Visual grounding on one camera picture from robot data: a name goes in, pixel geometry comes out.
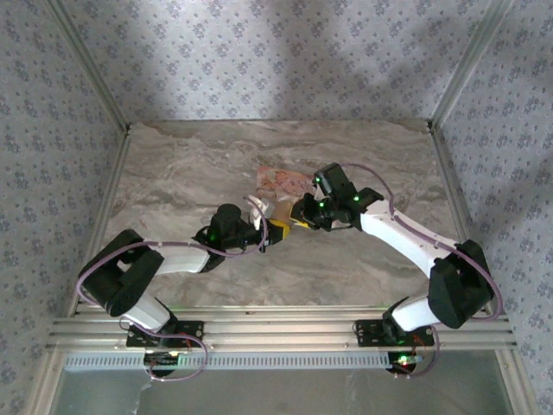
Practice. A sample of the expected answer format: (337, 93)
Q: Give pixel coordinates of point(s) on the aluminium frame cross rail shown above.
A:
(281, 330)

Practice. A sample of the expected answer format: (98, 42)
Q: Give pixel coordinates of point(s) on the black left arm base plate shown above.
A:
(194, 328)

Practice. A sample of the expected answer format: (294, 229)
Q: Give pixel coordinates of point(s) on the aluminium frame side rail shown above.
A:
(106, 207)
(453, 194)

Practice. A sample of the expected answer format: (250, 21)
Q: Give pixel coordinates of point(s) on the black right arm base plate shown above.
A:
(367, 333)

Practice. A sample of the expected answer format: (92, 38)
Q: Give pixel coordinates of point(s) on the aluminium frame upright post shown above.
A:
(467, 65)
(91, 65)

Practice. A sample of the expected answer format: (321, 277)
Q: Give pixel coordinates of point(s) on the aluminium frame leg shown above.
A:
(46, 384)
(514, 384)

